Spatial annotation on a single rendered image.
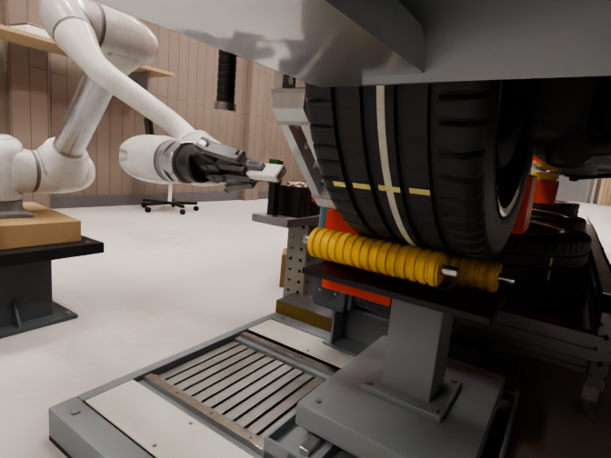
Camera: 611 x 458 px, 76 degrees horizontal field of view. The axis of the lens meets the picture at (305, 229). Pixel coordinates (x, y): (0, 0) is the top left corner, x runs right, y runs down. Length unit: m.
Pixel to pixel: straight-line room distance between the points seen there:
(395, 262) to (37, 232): 1.26
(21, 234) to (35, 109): 2.81
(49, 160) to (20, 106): 2.61
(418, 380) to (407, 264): 0.26
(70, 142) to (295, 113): 1.13
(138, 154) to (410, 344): 0.67
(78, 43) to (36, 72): 3.15
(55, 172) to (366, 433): 1.37
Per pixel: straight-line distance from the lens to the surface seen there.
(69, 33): 1.24
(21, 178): 1.68
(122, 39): 1.37
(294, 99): 0.62
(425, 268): 0.65
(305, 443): 0.78
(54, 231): 1.63
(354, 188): 0.58
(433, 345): 0.79
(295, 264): 1.66
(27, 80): 4.32
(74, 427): 1.03
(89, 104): 1.52
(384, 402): 0.83
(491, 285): 0.76
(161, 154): 0.86
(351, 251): 0.70
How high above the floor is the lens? 0.66
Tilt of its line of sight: 10 degrees down
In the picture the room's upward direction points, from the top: 5 degrees clockwise
